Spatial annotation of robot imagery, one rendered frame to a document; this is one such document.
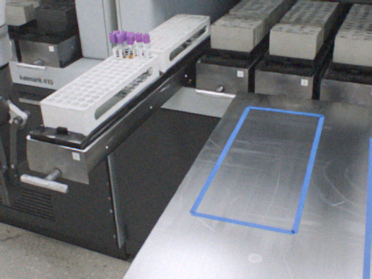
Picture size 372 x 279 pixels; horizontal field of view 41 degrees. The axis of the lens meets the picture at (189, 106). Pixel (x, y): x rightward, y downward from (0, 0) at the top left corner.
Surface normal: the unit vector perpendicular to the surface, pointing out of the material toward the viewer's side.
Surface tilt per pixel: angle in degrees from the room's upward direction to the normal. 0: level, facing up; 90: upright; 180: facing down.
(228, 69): 90
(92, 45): 90
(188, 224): 0
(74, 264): 0
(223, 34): 90
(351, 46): 90
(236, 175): 0
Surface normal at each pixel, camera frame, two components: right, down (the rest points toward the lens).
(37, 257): -0.04, -0.90
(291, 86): -0.40, 0.42
